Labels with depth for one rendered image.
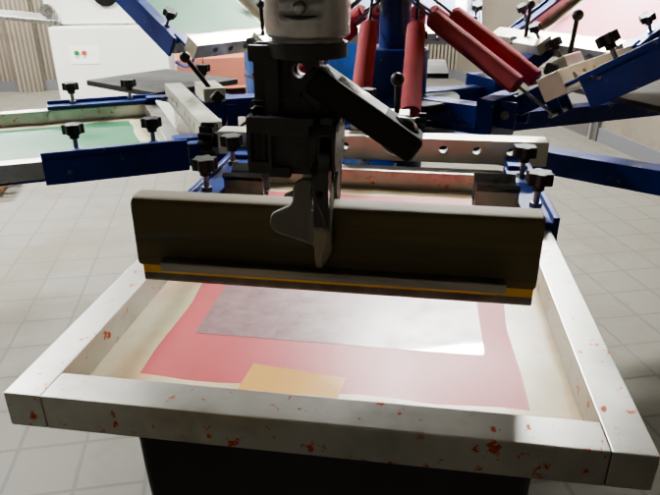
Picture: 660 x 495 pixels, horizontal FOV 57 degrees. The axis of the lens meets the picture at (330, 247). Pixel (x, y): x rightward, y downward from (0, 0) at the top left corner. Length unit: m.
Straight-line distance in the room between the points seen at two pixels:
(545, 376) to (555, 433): 0.14
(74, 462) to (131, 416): 1.49
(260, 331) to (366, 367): 0.14
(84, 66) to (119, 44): 0.34
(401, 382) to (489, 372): 0.10
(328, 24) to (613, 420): 0.42
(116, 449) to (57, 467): 0.17
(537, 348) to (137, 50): 4.94
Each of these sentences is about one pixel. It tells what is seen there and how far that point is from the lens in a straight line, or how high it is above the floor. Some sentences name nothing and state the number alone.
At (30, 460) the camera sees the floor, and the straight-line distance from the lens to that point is 2.15.
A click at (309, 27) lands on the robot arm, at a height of 1.31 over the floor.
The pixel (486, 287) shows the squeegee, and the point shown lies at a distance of 0.60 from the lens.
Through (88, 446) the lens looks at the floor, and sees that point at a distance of 2.13.
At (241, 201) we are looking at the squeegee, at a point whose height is 1.14.
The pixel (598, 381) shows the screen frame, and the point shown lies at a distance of 0.65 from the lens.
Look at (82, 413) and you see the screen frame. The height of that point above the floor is 0.97.
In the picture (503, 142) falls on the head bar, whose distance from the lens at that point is 1.28.
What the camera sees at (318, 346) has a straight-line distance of 0.71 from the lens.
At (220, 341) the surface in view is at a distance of 0.73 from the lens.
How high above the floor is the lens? 1.35
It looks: 24 degrees down
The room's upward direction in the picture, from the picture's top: straight up
